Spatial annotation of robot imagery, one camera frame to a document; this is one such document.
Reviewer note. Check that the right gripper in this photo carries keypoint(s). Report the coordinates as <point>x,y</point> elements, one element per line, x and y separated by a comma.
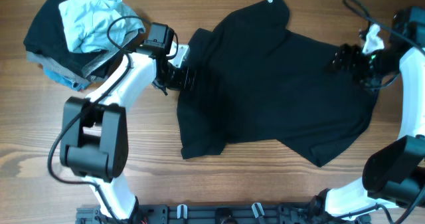
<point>354,52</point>

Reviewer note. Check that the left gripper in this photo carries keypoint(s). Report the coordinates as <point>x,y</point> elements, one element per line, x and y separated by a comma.
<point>186,81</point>

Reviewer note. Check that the black polo shirt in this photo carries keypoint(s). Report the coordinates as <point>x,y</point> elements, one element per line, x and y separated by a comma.
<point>256,80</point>

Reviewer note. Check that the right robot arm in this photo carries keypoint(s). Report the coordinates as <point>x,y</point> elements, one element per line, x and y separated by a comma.
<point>392,177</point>

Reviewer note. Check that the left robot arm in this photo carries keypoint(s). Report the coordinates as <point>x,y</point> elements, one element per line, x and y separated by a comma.
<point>93,142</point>

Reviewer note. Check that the light blue crumpled garment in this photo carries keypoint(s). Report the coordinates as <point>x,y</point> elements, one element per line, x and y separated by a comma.
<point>90,24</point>

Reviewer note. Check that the blue folded garment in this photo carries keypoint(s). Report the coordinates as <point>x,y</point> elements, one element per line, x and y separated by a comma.
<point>65,81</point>

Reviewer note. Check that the grey folded garment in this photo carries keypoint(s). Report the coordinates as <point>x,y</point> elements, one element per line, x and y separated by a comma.
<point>54,66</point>

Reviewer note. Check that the black folded garment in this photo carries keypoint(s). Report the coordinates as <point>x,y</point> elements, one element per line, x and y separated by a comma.
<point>46,37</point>

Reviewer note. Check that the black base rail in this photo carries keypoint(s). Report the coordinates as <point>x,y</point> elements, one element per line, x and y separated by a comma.
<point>284,213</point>

